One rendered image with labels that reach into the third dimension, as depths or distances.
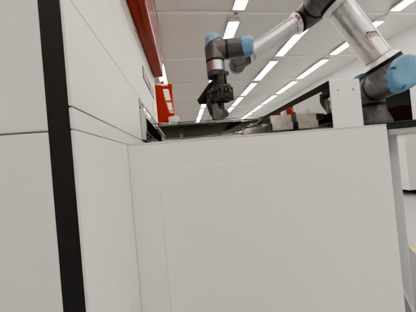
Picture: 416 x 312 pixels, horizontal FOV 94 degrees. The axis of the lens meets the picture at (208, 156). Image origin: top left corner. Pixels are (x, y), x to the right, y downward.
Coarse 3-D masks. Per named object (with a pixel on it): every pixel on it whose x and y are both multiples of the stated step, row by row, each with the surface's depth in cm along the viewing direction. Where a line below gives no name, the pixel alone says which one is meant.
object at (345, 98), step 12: (336, 84) 54; (348, 84) 54; (336, 96) 54; (348, 96) 54; (360, 96) 55; (336, 108) 54; (348, 108) 54; (360, 108) 55; (336, 120) 54; (348, 120) 54; (360, 120) 55
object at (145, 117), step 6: (144, 108) 58; (144, 114) 58; (144, 120) 57; (150, 120) 69; (144, 126) 57; (150, 126) 75; (144, 132) 57; (156, 132) 92; (144, 138) 57; (150, 138) 65
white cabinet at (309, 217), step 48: (192, 144) 42; (240, 144) 44; (288, 144) 45; (336, 144) 47; (384, 144) 48; (144, 192) 41; (192, 192) 42; (240, 192) 43; (288, 192) 45; (336, 192) 46; (384, 192) 48; (144, 240) 41; (192, 240) 42; (240, 240) 43; (288, 240) 44; (336, 240) 46; (384, 240) 48; (144, 288) 41; (192, 288) 41; (240, 288) 43; (288, 288) 44; (336, 288) 46; (384, 288) 48
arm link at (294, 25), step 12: (300, 12) 84; (288, 24) 85; (300, 24) 85; (312, 24) 86; (264, 36) 87; (276, 36) 86; (288, 36) 87; (264, 48) 87; (252, 60) 89; (240, 72) 95
